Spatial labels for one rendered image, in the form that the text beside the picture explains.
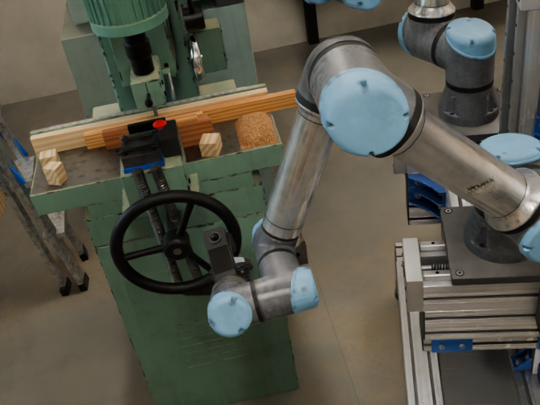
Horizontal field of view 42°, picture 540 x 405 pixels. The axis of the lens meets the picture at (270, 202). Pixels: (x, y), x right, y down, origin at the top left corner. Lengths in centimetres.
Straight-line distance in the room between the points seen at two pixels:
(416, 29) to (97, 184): 87
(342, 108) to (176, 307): 109
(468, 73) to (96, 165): 92
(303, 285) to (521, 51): 64
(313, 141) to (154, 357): 108
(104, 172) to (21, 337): 116
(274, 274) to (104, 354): 139
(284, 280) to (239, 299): 8
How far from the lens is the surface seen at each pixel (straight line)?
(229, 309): 120
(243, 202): 175
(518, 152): 133
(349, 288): 255
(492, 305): 154
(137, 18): 159
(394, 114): 99
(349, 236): 276
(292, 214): 126
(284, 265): 126
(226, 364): 214
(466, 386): 201
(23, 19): 414
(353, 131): 100
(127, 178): 157
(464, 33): 177
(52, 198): 173
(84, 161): 178
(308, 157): 119
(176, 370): 213
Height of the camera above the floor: 180
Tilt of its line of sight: 37 degrees down
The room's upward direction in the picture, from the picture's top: 10 degrees counter-clockwise
